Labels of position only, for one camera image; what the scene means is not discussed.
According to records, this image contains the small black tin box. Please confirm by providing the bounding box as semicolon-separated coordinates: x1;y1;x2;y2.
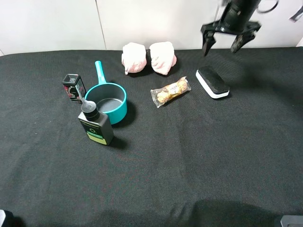
62;74;86;103

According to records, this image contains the gold wrapped chocolate pack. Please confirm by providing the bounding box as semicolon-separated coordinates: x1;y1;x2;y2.
151;77;191;108

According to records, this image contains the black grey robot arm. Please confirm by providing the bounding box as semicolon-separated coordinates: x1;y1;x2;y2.
201;0;261;56

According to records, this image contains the black bottle green label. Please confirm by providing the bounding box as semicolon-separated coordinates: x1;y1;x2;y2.
78;98;114;145

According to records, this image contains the grey base part left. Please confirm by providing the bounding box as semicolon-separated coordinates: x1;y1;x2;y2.
0;210;6;227

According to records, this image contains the black white board eraser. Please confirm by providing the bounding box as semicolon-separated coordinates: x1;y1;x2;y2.
196;66;230;99

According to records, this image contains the grey base part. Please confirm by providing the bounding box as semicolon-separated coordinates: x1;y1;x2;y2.
280;215;303;227
0;210;6;227

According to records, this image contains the teal saucepan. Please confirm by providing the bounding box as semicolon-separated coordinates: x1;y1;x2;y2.
85;61;127;125

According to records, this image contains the grey base part right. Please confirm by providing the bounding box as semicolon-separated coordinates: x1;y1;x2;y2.
280;215;303;227

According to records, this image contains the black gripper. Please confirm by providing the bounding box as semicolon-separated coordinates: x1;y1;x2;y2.
201;20;261;56

